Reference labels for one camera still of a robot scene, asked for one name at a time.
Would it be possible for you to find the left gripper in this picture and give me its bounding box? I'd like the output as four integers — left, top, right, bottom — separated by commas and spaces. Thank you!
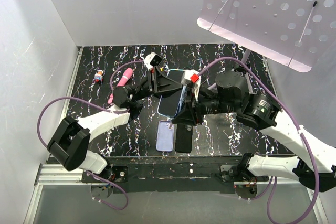
134, 67, 185, 102

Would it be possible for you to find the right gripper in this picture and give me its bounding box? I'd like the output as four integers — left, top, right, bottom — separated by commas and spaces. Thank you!
170, 85, 236, 125

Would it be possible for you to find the black phone case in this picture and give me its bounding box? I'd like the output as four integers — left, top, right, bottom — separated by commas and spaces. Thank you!
175, 124, 193, 154

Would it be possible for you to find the phone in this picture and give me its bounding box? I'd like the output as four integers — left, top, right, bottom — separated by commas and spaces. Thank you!
157, 69, 186, 118

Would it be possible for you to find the lilac phone case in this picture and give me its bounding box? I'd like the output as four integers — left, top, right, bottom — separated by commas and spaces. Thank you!
156, 121, 174, 152

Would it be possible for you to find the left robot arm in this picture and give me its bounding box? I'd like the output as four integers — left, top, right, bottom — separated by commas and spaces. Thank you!
47, 67, 183, 182

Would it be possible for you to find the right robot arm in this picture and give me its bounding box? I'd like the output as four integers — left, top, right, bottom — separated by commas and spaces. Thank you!
173, 70, 335, 192

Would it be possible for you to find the pink marker pen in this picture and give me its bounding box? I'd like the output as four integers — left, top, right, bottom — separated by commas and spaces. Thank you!
108, 68, 133, 105

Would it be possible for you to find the small toy figurine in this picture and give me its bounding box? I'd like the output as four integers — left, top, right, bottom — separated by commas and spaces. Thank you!
94, 70, 104, 83

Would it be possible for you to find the lilac tripod stand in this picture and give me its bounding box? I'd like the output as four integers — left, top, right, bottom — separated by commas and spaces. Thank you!
208, 49, 252, 91

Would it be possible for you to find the perforated lilac board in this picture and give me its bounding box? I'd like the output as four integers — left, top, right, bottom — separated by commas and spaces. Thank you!
197, 0, 335, 72

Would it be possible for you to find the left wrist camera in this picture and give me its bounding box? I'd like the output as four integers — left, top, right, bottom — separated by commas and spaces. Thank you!
144, 52, 162, 69

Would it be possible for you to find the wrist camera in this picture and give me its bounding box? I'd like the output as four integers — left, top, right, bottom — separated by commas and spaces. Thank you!
181, 70, 201, 98
144, 52, 162, 69

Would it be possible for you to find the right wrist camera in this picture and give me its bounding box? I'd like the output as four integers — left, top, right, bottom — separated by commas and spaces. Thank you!
181, 70, 201, 98

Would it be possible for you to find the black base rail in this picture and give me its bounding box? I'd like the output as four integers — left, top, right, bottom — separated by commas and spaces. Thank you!
81, 155, 263, 195

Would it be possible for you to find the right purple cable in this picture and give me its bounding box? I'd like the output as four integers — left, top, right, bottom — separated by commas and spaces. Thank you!
198, 56, 321, 224

